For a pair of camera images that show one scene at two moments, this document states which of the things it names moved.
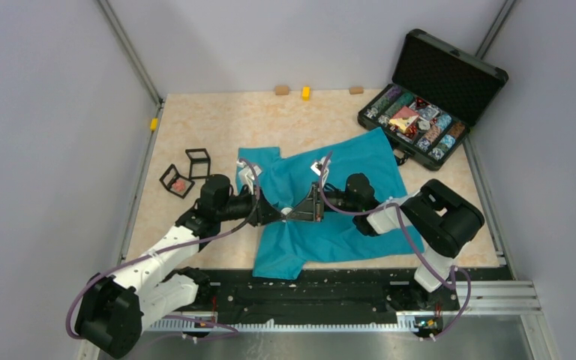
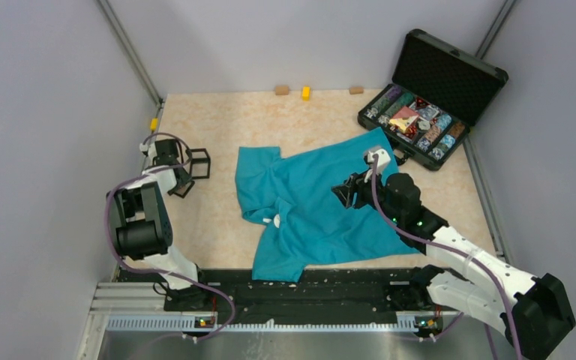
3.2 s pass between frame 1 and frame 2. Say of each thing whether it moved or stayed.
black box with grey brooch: stayed
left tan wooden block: stayed
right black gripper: moved
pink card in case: stayed
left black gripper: moved
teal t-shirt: stayed
